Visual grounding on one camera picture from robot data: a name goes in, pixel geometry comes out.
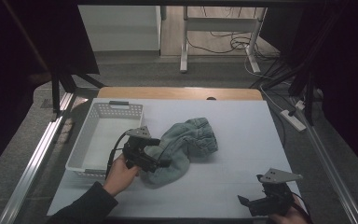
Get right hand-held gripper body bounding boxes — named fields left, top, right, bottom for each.
left=248, top=167, right=304, bottom=217

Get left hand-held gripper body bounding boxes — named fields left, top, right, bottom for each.
left=121, top=125, right=163, bottom=174

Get blue denim pants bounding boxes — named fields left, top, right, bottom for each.
left=139, top=117, right=219, bottom=190

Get white perforated plastic basket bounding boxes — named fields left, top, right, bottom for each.
left=64, top=100, right=145, bottom=179

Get person's right hand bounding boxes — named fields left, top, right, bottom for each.
left=268, top=197, right=310, bottom=224

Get person's left hand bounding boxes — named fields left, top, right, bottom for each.
left=102, top=153, right=143, bottom=198

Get wooden table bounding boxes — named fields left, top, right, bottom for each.
left=96, top=86, right=264, bottom=102

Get white table cover board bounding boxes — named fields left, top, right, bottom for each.
left=46, top=97, right=302, bottom=219

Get white power strip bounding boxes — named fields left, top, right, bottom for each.
left=280, top=109, right=308, bottom=133

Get black metal stand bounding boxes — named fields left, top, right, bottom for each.
left=49, top=63, right=107, bottom=115
left=288, top=12, right=347, bottom=127

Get white cabinet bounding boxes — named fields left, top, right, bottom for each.
left=77, top=4, right=163, bottom=52

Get black curtain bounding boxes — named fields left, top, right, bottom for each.
left=259, top=0, right=358, bottom=183
left=0, top=0, right=101, bottom=182

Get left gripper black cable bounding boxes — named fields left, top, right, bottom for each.
left=104, top=131, right=129, bottom=181

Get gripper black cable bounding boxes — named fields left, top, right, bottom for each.
left=104, top=131, right=129, bottom=181
left=291, top=191, right=314, bottom=224

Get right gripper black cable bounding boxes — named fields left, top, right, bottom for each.
left=291, top=191, right=314, bottom=224

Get aluminium frame rail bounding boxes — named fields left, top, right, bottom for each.
left=0, top=91, right=76, bottom=224
left=289, top=96, right=358, bottom=224

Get white cable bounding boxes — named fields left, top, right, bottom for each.
left=258, top=83, right=287, bottom=114

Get white desk frame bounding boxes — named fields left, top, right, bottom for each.
left=179, top=5, right=269, bottom=75

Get black floor cables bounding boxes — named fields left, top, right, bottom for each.
left=186, top=29, right=282, bottom=62

